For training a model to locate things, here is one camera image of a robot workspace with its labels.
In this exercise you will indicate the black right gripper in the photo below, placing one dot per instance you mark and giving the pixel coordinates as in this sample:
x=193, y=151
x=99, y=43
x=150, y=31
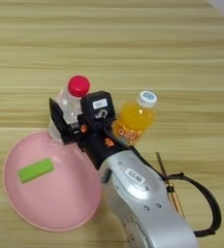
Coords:
x=99, y=148

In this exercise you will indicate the green rectangular block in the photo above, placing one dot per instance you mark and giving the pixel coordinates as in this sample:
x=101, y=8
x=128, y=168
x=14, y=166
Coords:
x=36, y=170

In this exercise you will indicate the thin brown stick tool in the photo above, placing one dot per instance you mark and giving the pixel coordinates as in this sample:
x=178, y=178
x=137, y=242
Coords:
x=173, y=193

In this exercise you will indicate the clear water bottle red cap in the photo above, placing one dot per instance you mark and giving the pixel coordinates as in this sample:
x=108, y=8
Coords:
x=74, y=93

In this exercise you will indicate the pink oval plastic plate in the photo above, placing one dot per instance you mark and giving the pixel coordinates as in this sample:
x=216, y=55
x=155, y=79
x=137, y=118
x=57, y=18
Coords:
x=52, y=200

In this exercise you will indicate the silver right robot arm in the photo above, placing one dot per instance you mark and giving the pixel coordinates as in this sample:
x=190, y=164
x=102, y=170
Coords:
x=142, y=200

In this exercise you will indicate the orange juice bottle white cap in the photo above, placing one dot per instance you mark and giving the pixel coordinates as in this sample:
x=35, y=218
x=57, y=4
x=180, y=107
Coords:
x=134, y=121

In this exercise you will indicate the black box with white label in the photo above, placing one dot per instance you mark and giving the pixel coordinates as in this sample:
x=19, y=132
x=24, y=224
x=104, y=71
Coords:
x=98, y=108

